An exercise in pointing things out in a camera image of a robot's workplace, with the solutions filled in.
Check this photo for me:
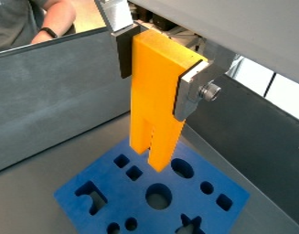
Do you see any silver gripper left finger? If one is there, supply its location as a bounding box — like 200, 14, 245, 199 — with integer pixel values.
94, 0, 141, 79

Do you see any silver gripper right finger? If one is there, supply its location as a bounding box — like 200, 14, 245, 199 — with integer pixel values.
174, 40, 236, 122

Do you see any yellow double-square block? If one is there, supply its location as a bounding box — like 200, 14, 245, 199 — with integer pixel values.
130, 29, 208, 172

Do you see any person's forearm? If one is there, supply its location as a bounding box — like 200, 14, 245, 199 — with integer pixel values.
33, 0, 77, 44

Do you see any blue foam shape board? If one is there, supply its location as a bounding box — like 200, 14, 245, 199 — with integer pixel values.
54, 140, 250, 234

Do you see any person's dark shirt torso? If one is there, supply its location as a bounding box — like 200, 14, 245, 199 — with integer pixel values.
0, 0, 47, 51

